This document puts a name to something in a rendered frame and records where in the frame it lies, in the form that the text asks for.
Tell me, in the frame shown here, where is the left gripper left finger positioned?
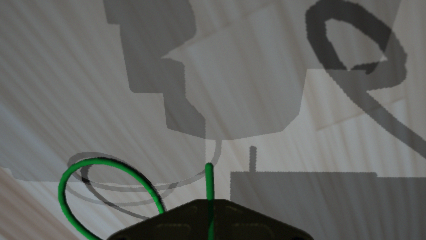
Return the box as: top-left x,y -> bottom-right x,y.
107,199 -> 208,240

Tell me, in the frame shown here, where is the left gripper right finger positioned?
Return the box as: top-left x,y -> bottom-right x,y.
213,199 -> 314,240

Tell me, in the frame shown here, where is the green wire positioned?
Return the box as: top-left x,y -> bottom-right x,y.
58,158 -> 215,240

